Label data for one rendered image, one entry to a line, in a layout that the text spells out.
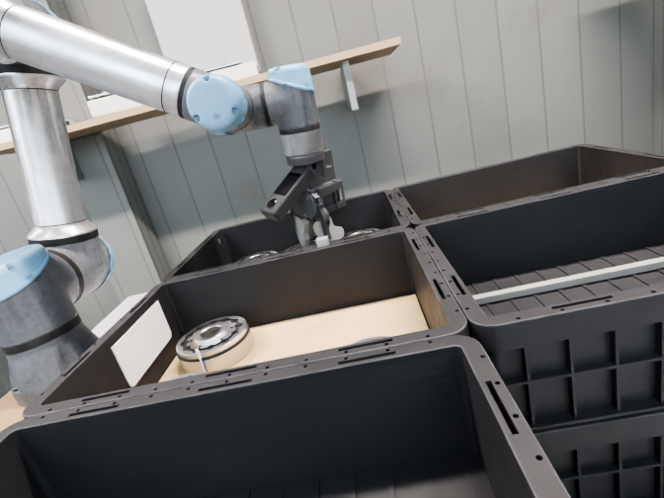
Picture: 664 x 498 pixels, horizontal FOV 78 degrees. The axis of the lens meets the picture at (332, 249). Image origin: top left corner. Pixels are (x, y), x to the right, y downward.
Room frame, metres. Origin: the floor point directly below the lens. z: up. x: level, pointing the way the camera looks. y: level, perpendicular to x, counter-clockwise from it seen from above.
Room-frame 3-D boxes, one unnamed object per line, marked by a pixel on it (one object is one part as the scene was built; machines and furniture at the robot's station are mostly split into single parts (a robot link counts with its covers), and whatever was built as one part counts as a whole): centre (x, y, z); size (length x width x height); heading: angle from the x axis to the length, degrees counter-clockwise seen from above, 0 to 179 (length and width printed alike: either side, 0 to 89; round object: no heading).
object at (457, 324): (0.44, 0.09, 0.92); 0.40 x 0.30 x 0.02; 84
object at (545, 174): (0.70, -0.34, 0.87); 0.40 x 0.30 x 0.11; 84
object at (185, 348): (0.53, 0.19, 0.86); 0.10 x 0.10 x 0.01
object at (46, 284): (0.67, 0.51, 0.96); 0.13 x 0.12 x 0.14; 177
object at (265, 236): (0.74, 0.06, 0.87); 0.40 x 0.30 x 0.11; 84
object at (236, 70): (2.20, 0.28, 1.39); 0.34 x 0.32 x 0.08; 86
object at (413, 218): (0.70, -0.34, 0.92); 0.40 x 0.30 x 0.02; 84
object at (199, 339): (0.53, 0.19, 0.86); 0.05 x 0.05 x 0.01
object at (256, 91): (0.77, 0.10, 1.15); 0.11 x 0.11 x 0.08; 87
